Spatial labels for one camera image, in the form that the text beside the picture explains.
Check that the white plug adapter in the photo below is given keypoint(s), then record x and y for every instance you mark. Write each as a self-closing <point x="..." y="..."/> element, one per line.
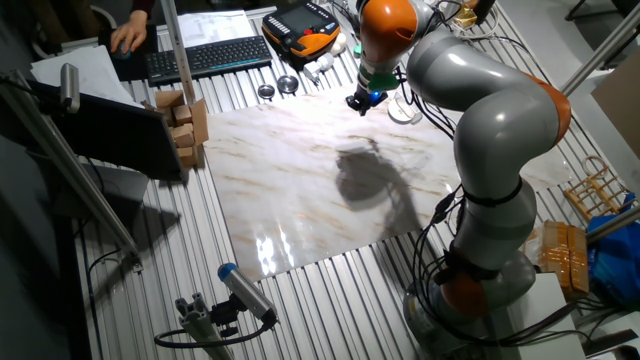
<point x="317" y="67"/>

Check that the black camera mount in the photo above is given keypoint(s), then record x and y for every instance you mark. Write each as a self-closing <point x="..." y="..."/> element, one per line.
<point x="225" y="315"/>

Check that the marble pattern table sheet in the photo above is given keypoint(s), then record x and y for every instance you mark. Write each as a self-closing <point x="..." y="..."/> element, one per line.
<point x="300" y="190"/>

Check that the black keyboard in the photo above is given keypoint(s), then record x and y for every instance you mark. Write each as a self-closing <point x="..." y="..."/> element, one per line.
<point x="210" y="60"/>

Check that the brown cardboard sheet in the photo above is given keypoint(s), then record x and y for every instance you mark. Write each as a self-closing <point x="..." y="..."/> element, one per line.
<point x="620" y="105"/>

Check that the plastic wrapped brown boxes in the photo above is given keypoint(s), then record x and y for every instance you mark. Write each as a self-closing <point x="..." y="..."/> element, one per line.
<point x="562" y="255"/>

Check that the silver camera bar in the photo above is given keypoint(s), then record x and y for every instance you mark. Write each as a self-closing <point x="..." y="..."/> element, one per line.
<point x="70" y="87"/>

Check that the small cardboard box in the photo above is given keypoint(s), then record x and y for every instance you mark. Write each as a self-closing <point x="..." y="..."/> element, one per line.
<point x="182" y="114"/>
<point x="183" y="136"/>
<point x="170" y="98"/>

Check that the open cardboard carton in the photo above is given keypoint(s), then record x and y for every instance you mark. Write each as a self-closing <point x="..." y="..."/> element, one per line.
<point x="200" y="120"/>

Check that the silver camera with blue end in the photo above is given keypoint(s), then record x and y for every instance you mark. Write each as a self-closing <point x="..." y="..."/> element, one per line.
<point x="247" y="292"/>

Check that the white paper stack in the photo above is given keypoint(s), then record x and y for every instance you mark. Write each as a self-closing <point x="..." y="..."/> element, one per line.
<point x="85" y="75"/>

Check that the black band on arm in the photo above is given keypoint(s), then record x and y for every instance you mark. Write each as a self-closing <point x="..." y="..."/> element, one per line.
<point x="490" y="201"/>

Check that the aluminium post with bracket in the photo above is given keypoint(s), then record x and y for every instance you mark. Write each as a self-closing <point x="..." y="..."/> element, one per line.
<point x="177" y="50"/>

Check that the white egg-shaped object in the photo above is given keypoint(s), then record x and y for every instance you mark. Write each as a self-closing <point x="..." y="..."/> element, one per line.
<point x="340" y="44"/>

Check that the dark red sleeved forearm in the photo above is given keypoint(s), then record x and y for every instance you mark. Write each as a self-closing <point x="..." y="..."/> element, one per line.
<point x="142" y="5"/>

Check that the small round metal dish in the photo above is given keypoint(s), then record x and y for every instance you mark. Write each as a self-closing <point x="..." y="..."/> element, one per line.
<point x="266" y="91"/>

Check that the large round metal dish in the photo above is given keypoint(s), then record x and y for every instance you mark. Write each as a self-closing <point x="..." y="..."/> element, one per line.
<point x="287" y="84"/>

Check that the black mouse pad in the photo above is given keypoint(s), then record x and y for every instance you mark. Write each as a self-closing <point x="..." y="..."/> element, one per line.
<point x="147" y="55"/>

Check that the long aluminium frame beam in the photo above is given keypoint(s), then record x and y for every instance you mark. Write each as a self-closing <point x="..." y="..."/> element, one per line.
<point x="65" y="160"/>

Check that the printed paper sheet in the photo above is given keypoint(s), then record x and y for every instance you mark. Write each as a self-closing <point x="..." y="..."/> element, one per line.
<point x="215" y="27"/>

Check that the black computer mouse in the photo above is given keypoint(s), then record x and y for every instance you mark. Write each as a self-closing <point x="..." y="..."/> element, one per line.
<point x="120" y="55"/>

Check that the clear plastic box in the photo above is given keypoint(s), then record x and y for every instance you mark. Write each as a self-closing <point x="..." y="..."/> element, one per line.
<point x="417" y="112"/>

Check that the black monitor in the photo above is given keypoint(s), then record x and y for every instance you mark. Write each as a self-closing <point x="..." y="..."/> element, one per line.
<point x="120" y="135"/>

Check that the upright aluminium post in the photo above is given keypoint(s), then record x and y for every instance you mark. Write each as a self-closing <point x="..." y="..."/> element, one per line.
<point x="600" y="55"/>

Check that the orange black teach pendant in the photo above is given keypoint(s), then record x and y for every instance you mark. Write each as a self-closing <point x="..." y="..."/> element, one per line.
<point x="300" y="27"/>

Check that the gold metal object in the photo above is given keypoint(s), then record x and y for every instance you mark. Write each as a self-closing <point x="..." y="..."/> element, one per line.
<point x="466" y="17"/>

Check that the wooden dish rack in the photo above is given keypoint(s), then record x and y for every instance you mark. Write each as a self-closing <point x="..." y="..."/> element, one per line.
<point x="597" y="192"/>

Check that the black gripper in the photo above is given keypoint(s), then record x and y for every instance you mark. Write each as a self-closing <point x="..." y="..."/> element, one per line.
<point x="371" y="97"/>

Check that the short aluminium profile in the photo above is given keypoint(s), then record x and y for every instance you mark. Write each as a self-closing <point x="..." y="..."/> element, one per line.
<point x="200" y="325"/>

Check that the silver and orange robot arm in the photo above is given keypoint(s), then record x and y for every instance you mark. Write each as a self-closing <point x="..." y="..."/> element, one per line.
<point x="505" y="125"/>

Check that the black chair base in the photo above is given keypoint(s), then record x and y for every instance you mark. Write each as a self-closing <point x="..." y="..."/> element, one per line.
<point x="600" y="7"/>

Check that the bare person hand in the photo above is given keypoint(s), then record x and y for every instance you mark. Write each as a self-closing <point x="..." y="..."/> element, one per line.
<point x="131" y="32"/>

